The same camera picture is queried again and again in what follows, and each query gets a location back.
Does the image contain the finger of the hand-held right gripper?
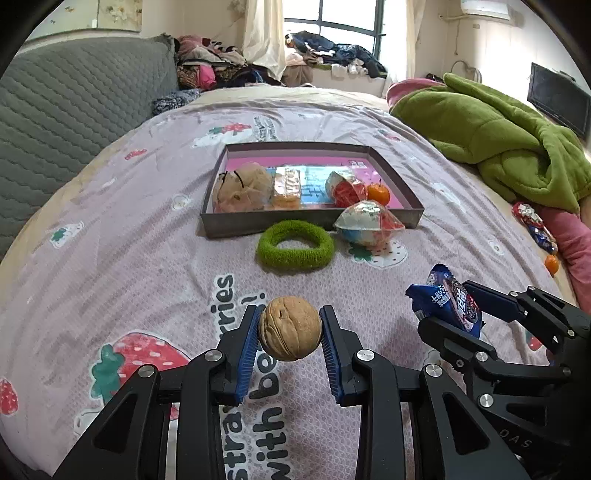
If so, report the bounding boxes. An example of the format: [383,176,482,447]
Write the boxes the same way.
[462,279,591,346]
[417,316,570,387]

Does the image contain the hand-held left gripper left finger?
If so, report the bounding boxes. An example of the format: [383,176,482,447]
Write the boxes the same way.
[53,304,265,480]

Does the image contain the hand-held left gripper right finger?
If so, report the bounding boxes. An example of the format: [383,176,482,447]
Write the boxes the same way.
[320,304,532,480]

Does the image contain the walnut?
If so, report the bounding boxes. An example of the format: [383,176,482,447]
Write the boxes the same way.
[257,296,323,362]

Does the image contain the blue cookie packet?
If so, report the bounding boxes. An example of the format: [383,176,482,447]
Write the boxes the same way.
[405,264,483,340]

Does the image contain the grey shallow cardboard box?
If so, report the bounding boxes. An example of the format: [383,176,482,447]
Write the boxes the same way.
[199,141,424,239]

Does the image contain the red snack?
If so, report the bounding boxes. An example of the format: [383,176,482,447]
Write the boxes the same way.
[324,170,369,208]

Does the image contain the yellow cake packet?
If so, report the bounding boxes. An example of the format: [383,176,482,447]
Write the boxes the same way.
[270,167,303,209]

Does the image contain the blue snack packet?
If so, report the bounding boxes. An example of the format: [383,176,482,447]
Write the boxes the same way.
[529,222,559,254]

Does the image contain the pink quilt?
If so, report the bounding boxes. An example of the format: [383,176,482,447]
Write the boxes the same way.
[538,205,591,308]

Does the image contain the red snack packet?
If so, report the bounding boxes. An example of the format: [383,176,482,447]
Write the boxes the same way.
[512,202,546,227]

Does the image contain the green fuzzy scrunchie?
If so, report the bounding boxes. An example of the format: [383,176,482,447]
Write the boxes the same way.
[256,220,335,271]

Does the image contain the wrapped egg toy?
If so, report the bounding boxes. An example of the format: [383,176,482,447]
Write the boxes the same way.
[333,199,406,247]

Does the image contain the pink strawberry printed bedsheet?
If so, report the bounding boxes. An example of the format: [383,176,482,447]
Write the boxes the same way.
[0,104,578,480]

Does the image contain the small tangerine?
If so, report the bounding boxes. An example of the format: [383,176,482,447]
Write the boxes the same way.
[367,179,391,205]

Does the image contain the green fleece blanket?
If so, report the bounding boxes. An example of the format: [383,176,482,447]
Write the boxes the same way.
[390,72,591,215]

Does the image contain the black television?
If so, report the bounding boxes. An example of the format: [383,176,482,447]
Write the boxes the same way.
[527,62,591,141]

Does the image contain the pink pillow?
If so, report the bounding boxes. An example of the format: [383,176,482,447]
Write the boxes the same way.
[385,78,446,107]

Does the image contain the beige bed sheet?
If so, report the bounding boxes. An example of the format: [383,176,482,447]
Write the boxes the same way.
[180,87,393,125]

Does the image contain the dark patterned cloth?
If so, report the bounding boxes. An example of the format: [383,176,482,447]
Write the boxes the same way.
[152,89,201,116]

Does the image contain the white curtain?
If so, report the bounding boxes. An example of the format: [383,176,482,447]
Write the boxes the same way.
[243,0,284,84]
[405,0,426,79]

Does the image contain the white air conditioner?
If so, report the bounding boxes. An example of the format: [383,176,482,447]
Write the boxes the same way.
[459,0,514,21]

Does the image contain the clothes on windowsill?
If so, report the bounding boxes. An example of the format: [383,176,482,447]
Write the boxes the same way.
[284,30,389,79]

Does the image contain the grey quilted headboard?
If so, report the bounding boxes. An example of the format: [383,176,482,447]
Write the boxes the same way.
[0,33,181,259]

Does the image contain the pile of clothes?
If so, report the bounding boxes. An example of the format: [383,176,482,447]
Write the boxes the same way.
[174,34,282,90]

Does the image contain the window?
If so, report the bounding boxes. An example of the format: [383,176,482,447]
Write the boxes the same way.
[283,0,407,79]

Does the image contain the white wire hanger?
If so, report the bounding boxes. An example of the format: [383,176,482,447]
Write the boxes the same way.
[450,60,482,86]

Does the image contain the floral wall panel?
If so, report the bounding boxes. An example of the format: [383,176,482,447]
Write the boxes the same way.
[28,0,144,33]

